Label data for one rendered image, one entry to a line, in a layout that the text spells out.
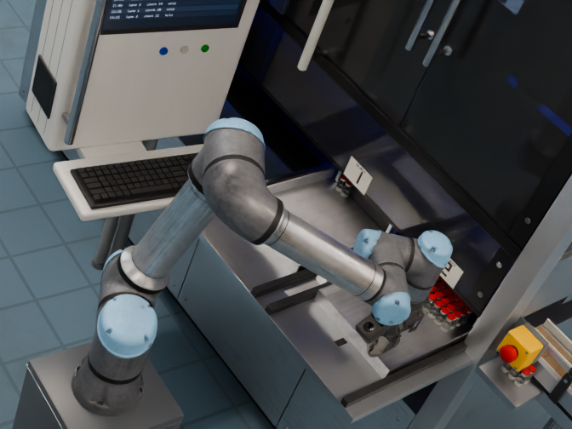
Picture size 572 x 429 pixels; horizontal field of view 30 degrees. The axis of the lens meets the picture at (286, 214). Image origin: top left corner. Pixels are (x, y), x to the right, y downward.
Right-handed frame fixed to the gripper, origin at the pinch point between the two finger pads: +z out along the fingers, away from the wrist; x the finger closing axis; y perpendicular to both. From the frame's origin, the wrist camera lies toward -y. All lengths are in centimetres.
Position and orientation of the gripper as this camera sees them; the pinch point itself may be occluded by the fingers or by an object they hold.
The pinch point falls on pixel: (369, 352)
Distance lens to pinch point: 242.8
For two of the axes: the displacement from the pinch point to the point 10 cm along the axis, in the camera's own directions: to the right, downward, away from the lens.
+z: -3.1, 7.1, 6.3
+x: -5.9, -6.6, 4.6
